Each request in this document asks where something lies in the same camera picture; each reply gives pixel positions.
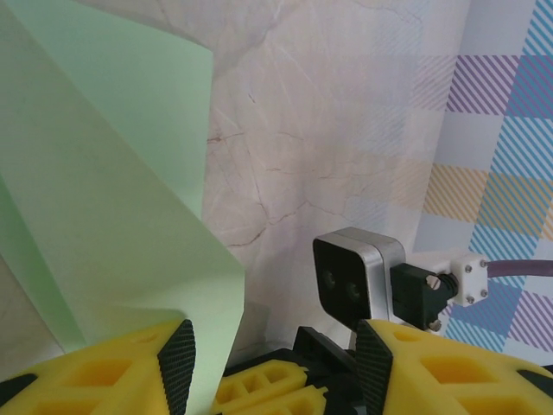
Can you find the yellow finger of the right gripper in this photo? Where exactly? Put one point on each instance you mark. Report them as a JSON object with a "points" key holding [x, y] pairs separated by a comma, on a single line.
{"points": [[289, 404], [259, 380]]}

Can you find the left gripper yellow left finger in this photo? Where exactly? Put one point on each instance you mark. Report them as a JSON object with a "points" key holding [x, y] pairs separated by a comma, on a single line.
{"points": [[86, 380]]}

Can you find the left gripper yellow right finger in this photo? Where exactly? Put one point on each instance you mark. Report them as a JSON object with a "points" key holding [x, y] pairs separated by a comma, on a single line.
{"points": [[453, 380]]}

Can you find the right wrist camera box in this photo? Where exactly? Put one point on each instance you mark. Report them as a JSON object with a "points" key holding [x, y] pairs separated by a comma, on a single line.
{"points": [[345, 276]]}

